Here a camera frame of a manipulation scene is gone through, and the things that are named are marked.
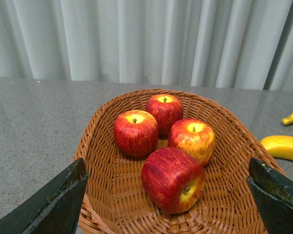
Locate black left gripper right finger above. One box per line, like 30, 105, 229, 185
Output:
247, 157, 293, 234

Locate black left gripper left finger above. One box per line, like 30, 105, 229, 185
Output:
0, 158, 88, 234

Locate red apple sideways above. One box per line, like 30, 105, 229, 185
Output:
141, 147, 206, 214

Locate yellow banana on table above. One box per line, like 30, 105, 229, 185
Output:
260, 136, 293, 161

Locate brown wicker basket left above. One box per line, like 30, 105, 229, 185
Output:
75, 89, 281, 234

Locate red yellow apple right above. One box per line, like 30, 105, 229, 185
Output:
167, 118, 215, 166

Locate red apple left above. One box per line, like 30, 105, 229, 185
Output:
113, 110, 159, 157

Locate red apple back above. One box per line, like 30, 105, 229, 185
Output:
145, 94, 184, 135

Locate grey pleated curtain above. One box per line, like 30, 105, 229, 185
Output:
0, 0, 293, 91

